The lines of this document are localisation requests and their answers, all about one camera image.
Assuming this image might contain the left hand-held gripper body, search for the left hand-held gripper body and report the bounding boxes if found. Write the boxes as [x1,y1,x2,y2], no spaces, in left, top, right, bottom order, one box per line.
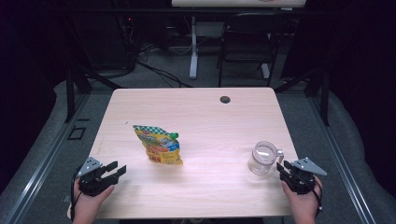
[77,156,110,197]

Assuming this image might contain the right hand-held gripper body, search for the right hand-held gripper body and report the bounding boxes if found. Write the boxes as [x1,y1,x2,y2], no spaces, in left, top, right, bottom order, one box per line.
[279,157,328,196]

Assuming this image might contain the clear jar with beige lid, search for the clear jar with beige lid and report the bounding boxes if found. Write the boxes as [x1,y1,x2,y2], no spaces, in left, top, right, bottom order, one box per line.
[247,140,285,176]

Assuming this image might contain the yellow pouch with green spout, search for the yellow pouch with green spout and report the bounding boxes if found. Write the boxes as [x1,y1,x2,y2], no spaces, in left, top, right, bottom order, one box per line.
[133,124,184,165]

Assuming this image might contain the person's right hand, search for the person's right hand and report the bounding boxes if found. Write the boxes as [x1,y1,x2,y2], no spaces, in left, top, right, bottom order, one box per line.
[281,176,323,216]

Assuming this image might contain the person's left hand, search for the person's left hand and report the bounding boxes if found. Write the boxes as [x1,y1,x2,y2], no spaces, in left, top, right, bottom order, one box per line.
[73,181,116,216]

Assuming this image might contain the black chair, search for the black chair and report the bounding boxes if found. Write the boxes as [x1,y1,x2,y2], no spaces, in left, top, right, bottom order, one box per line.
[217,12,289,88]

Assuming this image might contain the tall white table leg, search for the tall white table leg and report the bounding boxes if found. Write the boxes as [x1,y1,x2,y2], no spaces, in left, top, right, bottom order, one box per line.
[189,16,200,80]

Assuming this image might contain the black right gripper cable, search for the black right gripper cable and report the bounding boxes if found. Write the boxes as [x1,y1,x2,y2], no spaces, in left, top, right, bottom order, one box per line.
[311,176,323,218]

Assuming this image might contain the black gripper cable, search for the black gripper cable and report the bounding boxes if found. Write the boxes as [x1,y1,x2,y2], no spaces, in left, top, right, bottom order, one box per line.
[311,176,323,218]
[69,167,84,222]

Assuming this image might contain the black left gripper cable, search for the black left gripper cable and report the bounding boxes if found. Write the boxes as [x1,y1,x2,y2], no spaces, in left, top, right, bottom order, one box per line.
[69,167,84,222]

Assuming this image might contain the aluminium floor rail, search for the aluminium floor rail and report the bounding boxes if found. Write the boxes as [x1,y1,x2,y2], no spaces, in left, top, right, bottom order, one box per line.
[307,92,378,224]
[4,92,92,224]

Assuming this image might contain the black rectangular floor bracket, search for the black rectangular floor bracket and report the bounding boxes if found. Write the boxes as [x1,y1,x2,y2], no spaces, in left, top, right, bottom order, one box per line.
[66,125,88,141]

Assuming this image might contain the black metal frame stand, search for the black metal frame stand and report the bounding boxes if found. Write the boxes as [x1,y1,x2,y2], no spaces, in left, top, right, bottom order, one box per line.
[64,66,123,124]
[274,66,331,127]

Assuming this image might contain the black floor cable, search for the black floor cable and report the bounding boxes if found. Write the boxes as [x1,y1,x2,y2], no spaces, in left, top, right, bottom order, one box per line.
[136,60,194,89]

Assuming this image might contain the white floor cables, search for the white floor cables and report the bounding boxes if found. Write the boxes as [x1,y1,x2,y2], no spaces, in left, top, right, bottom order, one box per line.
[168,43,194,56]

